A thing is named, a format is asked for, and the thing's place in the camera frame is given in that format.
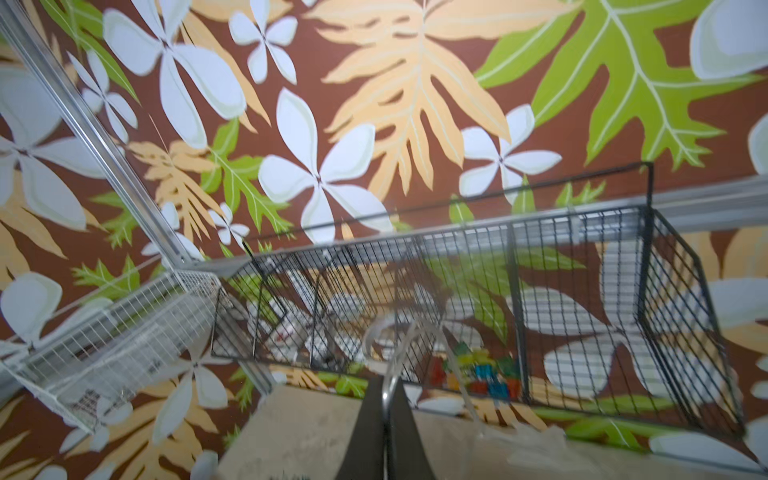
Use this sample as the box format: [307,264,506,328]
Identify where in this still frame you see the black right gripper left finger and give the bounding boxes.
[335,376,385,480]

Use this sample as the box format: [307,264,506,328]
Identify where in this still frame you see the clear string lights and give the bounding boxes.
[361,308,487,434]

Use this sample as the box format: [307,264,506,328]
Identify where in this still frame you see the white wire basket left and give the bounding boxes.
[1,270,221,433]

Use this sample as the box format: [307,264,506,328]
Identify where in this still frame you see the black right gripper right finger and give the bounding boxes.
[388,392,436,480]

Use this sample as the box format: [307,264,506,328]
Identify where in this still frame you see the black wire basket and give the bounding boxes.
[211,162,746,438]

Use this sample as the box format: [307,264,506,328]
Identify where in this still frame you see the colourful toy blocks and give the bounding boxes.
[428,342,522,400]

